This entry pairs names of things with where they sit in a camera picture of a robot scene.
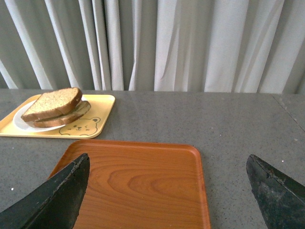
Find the brown wooden tray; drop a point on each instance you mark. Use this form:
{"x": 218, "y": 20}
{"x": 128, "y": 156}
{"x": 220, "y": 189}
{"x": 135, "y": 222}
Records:
{"x": 136, "y": 185}

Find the yellow bear tray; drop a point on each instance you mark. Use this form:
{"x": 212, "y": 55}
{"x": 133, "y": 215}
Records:
{"x": 89, "y": 126}

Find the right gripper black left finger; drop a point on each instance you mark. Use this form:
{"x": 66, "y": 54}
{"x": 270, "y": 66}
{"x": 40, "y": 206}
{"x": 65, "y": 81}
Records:
{"x": 53, "y": 205}

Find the bread slice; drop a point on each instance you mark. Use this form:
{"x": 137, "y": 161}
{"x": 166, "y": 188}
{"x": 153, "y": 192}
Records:
{"x": 53, "y": 104}
{"x": 80, "y": 110}

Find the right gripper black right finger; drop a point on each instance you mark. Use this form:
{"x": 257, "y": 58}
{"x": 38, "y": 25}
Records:
{"x": 281, "y": 199}

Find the grey pleated curtain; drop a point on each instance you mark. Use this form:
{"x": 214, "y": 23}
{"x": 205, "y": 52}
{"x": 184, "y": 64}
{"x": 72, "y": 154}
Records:
{"x": 235, "y": 46}

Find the white round plate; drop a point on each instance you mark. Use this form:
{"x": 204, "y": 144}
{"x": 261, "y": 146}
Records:
{"x": 28, "y": 126}

